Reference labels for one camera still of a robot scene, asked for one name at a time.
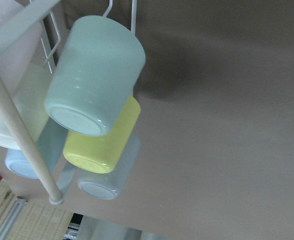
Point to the green plastic cup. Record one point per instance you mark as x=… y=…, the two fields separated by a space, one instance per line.
x=95 y=74

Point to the yellow plastic cup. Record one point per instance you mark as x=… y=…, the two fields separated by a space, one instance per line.
x=100 y=154

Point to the grey plastic cup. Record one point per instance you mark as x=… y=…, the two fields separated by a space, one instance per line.
x=108 y=186

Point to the cream white plastic cup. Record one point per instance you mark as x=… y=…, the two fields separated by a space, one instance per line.
x=29 y=101

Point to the pink plastic cup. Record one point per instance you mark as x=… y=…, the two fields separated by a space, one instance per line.
x=16 y=60

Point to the woven beige mat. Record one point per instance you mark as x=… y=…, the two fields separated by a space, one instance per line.
x=35 y=221

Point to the aluminium profile bar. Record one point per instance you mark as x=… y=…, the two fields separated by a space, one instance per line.
x=11 y=217

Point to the white wire cup rack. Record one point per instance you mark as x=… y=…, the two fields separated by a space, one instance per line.
x=53 y=38

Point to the wooden rack handle rod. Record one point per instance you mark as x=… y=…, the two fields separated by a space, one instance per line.
x=19 y=131

